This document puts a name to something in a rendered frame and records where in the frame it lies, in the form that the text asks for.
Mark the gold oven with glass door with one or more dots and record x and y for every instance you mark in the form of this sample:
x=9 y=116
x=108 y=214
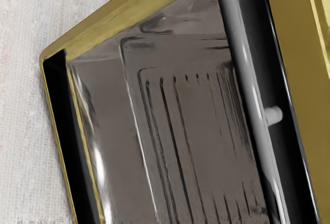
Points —
x=180 y=120

